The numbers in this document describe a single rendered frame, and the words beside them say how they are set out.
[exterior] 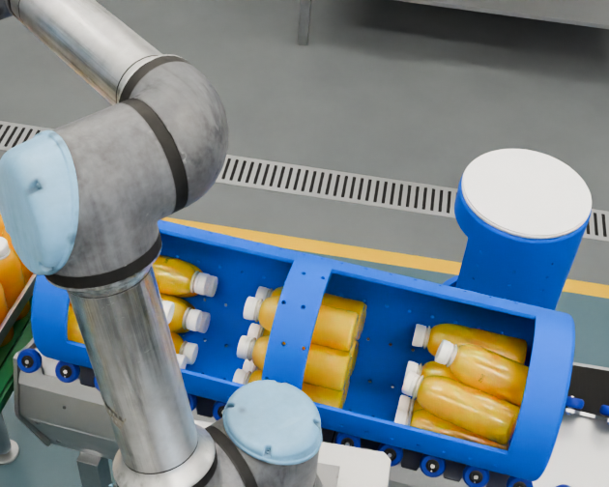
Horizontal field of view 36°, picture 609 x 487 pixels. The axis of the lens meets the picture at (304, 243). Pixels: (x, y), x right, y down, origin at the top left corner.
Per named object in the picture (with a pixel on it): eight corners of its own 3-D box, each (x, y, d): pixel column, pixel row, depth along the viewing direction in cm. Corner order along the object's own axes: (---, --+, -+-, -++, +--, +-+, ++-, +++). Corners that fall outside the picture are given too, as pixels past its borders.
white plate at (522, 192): (572, 147, 214) (570, 151, 215) (451, 148, 212) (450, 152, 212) (608, 235, 195) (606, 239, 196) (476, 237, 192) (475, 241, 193)
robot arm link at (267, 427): (337, 477, 121) (346, 417, 111) (251, 537, 115) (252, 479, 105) (279, 414, 127) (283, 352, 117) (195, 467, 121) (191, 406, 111)
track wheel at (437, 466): (448, 457, 162) (449, 453, 164) (422, 450, 163) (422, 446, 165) (442, 481, 163) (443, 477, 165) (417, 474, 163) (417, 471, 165)
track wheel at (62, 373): (78, 362, 171) (83, 360, 173) (55, 357, 172) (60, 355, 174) (74, 386, 172) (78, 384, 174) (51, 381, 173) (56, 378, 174)
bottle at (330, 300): (355, 341, 163) (257, 318, 165) (359, 338, 169) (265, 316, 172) (363, 302, 163) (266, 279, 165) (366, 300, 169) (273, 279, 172)
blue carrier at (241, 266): (525, 508, 162) (565, 435, 139) (48, 385, 174) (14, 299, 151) (543, 367, 179) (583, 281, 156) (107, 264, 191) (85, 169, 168)
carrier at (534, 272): (495, 379, 278) (398, 382, 275) (572, 150, 215) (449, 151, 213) (516, 465, 258) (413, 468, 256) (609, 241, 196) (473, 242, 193)
